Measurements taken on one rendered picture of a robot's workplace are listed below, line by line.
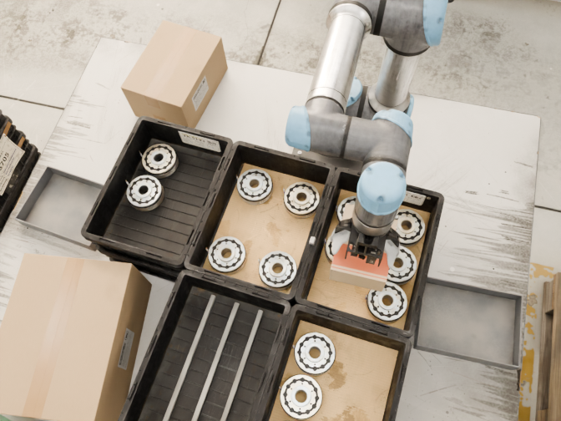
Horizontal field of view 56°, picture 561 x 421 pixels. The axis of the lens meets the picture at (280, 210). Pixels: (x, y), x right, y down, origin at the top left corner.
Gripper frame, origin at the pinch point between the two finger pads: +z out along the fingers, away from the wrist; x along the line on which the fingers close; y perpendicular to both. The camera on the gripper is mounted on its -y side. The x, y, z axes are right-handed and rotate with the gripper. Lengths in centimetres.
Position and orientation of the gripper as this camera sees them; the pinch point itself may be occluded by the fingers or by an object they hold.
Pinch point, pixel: (364, 245)
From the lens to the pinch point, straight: 118.0
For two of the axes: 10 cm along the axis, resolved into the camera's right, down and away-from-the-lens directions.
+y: -2.5, 8.9, -3.8
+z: 0.5, 4.0, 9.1
